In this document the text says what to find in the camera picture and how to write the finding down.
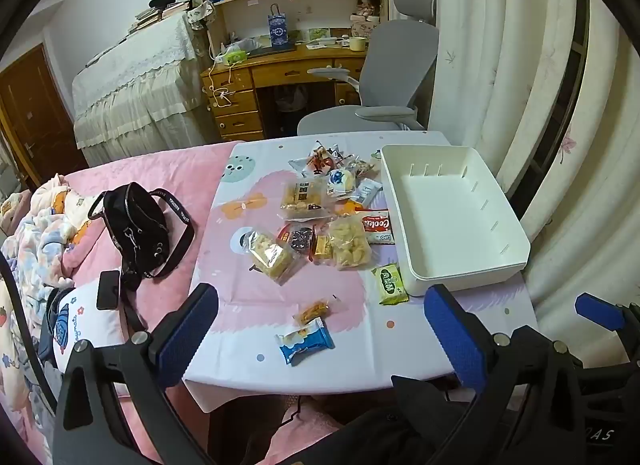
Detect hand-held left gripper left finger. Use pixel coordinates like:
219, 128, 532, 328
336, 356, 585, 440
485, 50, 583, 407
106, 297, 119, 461
52, 283, 221, 465

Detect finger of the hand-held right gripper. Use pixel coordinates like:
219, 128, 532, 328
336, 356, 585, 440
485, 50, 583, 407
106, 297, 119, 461
575, 292, 640, 363

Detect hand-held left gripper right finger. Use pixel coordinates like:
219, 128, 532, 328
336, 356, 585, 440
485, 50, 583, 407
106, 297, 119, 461
392, 284, 586, 465

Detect green snack packet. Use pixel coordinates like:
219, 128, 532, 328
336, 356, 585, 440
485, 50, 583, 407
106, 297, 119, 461
371, 263, 410, 307

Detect clear bag of yellow cakes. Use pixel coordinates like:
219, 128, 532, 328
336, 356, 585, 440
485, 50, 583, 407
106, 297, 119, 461
242, 226, 306, 286

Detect blue snack packet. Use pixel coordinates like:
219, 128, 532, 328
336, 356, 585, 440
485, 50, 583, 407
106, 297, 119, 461
276, 317, 335, 367

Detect white plastic storage box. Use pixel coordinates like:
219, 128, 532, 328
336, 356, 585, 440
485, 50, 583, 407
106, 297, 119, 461
381, 144, 531, 296

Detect red cookie packet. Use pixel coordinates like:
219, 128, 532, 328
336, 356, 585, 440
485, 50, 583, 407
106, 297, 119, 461
361, 210, 396, 246

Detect dark brown snack packet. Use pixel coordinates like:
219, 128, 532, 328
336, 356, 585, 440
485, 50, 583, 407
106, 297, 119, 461
290, 226, 315, 252

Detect yellow boxed snack packet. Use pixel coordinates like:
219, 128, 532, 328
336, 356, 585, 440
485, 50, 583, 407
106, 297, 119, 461
309, 232, 335, 266

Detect clear packet of yellow crisps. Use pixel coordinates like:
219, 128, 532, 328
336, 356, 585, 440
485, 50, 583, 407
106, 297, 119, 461
277, 178, 333, 221

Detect round blueberry cake packet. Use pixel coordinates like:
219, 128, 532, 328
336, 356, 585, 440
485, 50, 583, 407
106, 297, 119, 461
325, 168, 357, 198

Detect red white cake packet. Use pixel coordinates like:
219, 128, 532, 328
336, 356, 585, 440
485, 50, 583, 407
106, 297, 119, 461
289, 155, 326, 178
311, 141, 346, 166

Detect black shoulder bag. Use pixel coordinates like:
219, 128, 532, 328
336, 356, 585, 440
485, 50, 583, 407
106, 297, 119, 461
87, 182, 196, 331

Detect printed cartoon tablecloth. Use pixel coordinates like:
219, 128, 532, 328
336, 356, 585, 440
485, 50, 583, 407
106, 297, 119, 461
182, 131, 538, 413

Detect black phone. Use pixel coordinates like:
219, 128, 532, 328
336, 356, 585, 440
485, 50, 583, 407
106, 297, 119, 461
96, 270, 122, 311

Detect white printed cushion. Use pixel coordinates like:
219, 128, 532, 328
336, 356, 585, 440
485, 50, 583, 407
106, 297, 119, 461
37, 277, 151, 376

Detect dark clothing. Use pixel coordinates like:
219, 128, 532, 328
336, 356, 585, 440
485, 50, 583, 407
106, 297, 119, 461
345, 405, 451, 465

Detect small orange snack packet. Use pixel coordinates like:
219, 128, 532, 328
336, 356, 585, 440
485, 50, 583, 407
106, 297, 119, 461
292, 297, 346, 327

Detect clear bag of puffs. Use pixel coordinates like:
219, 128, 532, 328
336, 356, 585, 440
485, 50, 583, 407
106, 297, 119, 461
327, 215, 373, 271

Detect pink bed sheet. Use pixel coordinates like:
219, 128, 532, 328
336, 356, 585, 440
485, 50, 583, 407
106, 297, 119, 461
50, 140, 351, 465

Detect white sachet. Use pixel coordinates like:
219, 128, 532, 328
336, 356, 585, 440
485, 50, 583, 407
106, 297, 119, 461
350, 178, 383, 208

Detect printed blanket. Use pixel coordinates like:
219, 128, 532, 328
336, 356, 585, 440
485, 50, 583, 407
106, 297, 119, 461
0, 172, 108, 446

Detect clear biscuit packet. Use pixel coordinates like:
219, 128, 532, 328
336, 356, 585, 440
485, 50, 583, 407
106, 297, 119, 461
342, 152, 383, 181

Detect lace cloth covered piano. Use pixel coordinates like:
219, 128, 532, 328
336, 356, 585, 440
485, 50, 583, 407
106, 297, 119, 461
71, 10, 213, 153

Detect dark bag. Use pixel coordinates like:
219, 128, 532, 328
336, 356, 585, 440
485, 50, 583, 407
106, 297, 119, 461
274, 85, 308, 113

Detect wooden door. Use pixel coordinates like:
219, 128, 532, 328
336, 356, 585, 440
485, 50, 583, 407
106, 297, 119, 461
0, 42, 88, 186

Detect white floral curtain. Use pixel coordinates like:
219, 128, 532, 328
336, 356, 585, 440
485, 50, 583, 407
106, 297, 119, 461
387, 0, 640, 296

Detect grey office chair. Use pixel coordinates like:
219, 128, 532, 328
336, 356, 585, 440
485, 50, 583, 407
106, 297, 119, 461
297, 0, 441, 136

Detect blue gift bag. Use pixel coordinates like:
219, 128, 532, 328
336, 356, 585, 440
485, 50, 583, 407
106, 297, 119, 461
267, 4, 291, 47

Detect floral tote bag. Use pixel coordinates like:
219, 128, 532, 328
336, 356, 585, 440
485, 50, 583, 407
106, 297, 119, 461
186, 0, 217, 28

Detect stack of books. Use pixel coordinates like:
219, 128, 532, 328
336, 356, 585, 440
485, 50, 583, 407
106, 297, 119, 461
129, 0, 191, 33

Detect doll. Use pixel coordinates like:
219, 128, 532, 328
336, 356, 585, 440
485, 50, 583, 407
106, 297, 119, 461
352, 0, 382, 23

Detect white charging cable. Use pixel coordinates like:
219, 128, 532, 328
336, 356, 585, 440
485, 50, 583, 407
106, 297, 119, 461
202, 58, 236, 108

